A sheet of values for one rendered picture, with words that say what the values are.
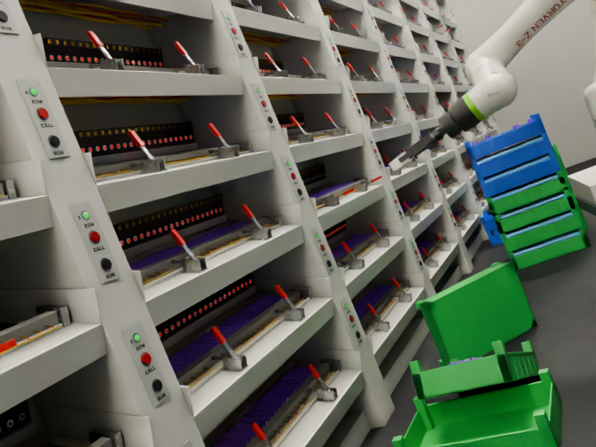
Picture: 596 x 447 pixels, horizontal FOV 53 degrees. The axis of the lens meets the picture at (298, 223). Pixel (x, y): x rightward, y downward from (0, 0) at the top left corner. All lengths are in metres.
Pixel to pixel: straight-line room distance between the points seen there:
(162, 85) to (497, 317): 1.12
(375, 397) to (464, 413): 0.24
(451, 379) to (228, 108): 0.81
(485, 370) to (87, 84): 0.91
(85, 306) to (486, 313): 1.19
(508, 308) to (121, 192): 1.19
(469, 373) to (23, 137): 0.92
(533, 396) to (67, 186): 1.00
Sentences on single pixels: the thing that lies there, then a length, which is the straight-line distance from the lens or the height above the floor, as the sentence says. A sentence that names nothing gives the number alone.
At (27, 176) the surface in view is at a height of 0.77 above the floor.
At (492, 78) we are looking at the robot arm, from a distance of 1.82.
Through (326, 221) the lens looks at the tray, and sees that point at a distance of 1.61.
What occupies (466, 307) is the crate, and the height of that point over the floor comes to 0.14.
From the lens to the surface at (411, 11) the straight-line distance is 4.27.
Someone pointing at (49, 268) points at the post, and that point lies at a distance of 0.94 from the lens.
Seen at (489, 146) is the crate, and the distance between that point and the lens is 2.54.
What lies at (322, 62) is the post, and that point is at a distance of 2.17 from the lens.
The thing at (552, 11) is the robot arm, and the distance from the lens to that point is 1.90.
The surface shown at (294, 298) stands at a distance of 1.47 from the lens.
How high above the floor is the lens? 0.59
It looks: 2 degrees down
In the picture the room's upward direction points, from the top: 22 degrees counter-clockwise
